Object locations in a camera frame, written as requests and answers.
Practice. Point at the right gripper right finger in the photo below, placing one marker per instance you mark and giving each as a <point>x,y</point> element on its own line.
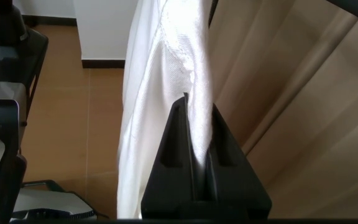
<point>238,186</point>

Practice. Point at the white printed t-shirt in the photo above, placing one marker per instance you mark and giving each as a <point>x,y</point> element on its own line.
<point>154,93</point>

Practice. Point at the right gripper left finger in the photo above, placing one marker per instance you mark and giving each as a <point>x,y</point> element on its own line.
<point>169,186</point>

